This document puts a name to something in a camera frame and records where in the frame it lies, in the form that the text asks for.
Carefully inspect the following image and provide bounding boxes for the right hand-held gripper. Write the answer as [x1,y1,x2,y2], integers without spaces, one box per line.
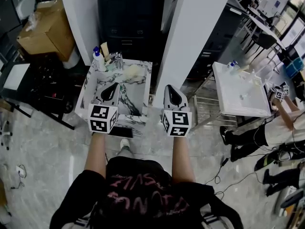
[161,84,193,137]

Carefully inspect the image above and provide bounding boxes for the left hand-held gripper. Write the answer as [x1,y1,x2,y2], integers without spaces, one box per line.
[87,82,121,135]

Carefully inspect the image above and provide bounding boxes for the person's right forearm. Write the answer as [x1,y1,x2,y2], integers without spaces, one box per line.
[171,135,196,184]

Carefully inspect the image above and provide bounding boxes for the person's left forearm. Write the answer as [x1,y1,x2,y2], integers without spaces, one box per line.
[83,132,107,179]

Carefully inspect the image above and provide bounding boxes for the marble sink basin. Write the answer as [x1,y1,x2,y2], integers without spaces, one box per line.
[74,58,153,130]

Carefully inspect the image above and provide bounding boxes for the white pump bottle blue cap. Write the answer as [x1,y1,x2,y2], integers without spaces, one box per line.
[92,46,107,73]

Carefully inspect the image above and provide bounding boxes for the chrome faucet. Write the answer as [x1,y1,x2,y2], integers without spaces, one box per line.
[108,51,125,71]

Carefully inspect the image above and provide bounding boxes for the metal rack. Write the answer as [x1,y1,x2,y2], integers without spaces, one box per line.
[190,72,239,130]

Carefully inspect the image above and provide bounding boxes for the black floor mat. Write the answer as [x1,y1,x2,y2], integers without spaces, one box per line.
[109,127,133,138]

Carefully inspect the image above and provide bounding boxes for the beige tube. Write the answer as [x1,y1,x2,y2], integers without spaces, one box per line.
[100,42,112,62]

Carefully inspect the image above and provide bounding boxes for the white plastic roll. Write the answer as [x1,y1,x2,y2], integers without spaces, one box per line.
[62,48,81,70]

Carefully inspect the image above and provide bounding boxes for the person's grey trousers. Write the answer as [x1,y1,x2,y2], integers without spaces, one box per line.
[115,144,134,159]

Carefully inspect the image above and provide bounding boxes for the white sink basin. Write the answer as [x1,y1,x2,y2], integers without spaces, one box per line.
[211,61,273,118]

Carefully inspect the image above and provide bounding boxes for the small bottle blue cap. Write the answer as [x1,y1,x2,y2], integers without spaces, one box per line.
[226,60,239,75]

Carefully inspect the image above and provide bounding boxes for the black cabinet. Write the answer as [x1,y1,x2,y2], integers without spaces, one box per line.
[184,2,247,81]

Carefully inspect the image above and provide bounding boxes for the large cardboard box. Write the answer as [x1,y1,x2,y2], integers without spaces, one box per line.
[16,0,77,62]

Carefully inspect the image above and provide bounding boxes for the white paper sheet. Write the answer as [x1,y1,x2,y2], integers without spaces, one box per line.
[3,62,31,91]

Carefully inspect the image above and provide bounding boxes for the person's black shirt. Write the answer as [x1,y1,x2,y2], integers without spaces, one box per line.
[49,156,244,229]

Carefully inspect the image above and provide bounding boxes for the clear plastic bag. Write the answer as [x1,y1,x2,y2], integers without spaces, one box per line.
[24,11,43,32]

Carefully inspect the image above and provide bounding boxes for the office chair base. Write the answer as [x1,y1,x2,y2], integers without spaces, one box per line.
[0,120,13,151]

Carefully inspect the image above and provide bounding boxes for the blue bin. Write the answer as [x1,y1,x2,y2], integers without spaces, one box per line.
[285,57,305,79]

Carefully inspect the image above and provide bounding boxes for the black floor cable with adapter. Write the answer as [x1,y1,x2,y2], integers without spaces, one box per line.
[204,155,264,200]

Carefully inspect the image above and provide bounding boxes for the white charger with cable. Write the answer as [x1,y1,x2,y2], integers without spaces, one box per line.
[10,164,27,190]

